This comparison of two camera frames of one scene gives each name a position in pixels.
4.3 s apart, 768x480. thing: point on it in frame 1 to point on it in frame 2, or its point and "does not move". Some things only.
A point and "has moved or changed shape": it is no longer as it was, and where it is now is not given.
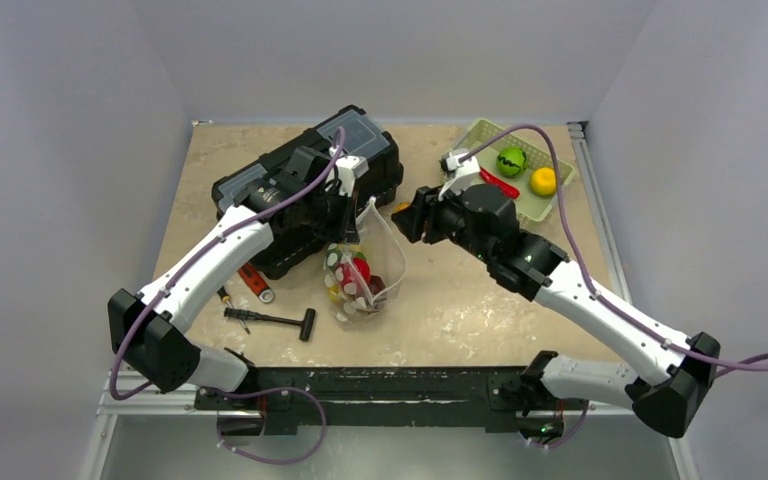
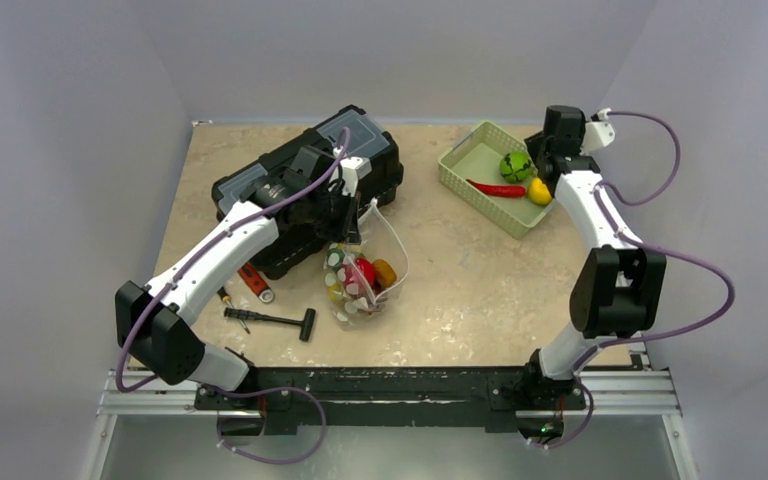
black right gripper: (428, 216) to (542, 163)
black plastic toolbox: (314, 195) does not move
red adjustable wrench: (257, 282) does not move
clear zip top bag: (362, 280) does not move
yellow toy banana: (334, 293) does not move
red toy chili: (507, 189) has moved or changed shape
